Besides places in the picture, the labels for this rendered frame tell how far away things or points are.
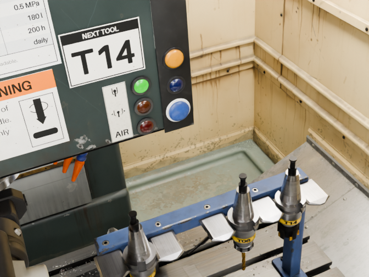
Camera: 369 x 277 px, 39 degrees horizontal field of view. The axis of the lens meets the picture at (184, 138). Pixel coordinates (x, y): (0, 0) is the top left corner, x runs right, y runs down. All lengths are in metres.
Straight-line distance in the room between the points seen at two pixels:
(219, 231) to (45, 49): 0.56
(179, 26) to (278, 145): 1.48
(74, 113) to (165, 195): 1.42
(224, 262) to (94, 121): 0.80
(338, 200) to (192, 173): 0.69
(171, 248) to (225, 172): 1.17
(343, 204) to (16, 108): 1.23
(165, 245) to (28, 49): 0.53
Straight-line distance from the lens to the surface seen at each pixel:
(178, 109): 0.71
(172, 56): 0.67
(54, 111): 0.67
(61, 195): 1.58
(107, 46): 0.64
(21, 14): 0.61
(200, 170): 2.17
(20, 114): 0.66
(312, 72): 1.75
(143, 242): 0.97
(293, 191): 1.07
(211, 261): 1.41
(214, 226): 1.05
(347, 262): 1.59
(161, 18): 0.65
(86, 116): 0.68
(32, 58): 0.63
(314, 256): 1.43
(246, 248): 1.10
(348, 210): 1.68
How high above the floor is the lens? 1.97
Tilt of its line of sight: 36 degrees down
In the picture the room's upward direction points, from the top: 5 degrees counter-clockwise
